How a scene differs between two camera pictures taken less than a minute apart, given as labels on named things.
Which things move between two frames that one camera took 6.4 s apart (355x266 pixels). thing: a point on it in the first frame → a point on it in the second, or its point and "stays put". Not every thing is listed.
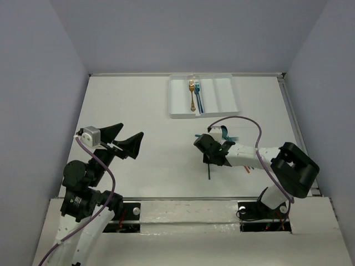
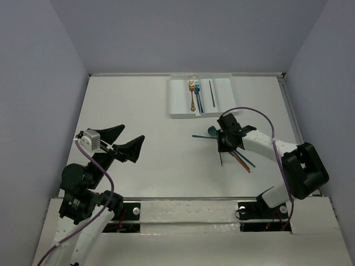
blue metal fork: x=198 y=88 stays put
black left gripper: x=114 y=147 stays put
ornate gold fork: x=191 y=86 stays put
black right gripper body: x=206 y=159 → x=224 y=143
